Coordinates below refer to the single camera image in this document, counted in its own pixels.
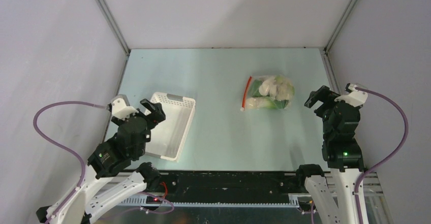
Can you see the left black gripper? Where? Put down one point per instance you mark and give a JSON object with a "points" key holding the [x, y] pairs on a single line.
{"points": [[157, 114]]}

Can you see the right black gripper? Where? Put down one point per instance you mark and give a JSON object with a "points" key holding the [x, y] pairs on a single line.
{"points": [[326, 103]]}

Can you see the white cauliflower with green leaves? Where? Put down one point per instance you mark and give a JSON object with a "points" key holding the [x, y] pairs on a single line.
{"points": [[284, 88]]}

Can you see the clear zip top bag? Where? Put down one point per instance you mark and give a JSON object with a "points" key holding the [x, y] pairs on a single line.
{"points": [[252, 87]]}

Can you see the green bok choy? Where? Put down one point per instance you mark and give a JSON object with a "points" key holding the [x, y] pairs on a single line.
{"points": [[266, 103]]}

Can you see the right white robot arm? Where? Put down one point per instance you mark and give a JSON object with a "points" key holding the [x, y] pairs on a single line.
{"points": [[340, 116]]}

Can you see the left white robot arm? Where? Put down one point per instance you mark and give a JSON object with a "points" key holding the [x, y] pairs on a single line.
{"points": [[84, 203]]}

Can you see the white perforated plastic basket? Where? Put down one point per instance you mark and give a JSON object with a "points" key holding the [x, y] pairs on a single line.
{"points": [[169, 137]]}

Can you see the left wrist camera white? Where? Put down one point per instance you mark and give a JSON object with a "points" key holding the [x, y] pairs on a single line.
{"points": [[121, 110]]}

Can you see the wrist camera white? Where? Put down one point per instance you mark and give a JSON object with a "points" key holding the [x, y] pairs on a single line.
{"points": [[354, 97], [121, 110]]}

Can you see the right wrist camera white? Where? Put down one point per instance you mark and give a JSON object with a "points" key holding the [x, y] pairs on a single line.
{"points": [[354, 97]]}

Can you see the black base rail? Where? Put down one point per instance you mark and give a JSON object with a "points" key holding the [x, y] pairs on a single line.
{"points": [[233, 187]]}

